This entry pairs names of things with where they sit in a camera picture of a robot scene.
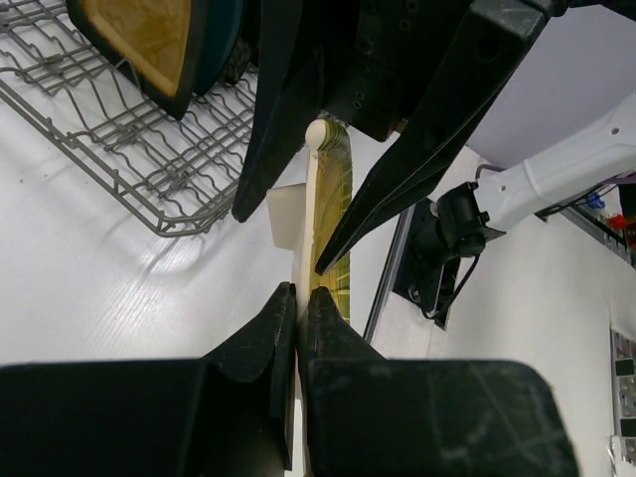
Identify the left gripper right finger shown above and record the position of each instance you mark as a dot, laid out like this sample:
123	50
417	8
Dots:
367	415

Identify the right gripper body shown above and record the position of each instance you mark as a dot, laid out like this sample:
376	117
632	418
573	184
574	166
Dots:
368	63

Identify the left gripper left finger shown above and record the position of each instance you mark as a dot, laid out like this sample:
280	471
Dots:
228	413

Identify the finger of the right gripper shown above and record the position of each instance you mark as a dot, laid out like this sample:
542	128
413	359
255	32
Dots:
489	43
278	99

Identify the amber square plate black rim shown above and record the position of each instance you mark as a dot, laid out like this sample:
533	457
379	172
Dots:
157	43

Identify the yellow green striped plate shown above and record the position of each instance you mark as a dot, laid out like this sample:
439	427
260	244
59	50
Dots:
304	216

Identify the dark teal blue plate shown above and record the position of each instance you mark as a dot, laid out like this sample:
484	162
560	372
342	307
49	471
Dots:
222	27

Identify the grey wire dish rack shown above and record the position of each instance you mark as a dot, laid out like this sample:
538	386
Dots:
177	177

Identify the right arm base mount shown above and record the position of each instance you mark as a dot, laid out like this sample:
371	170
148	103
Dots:
415	270

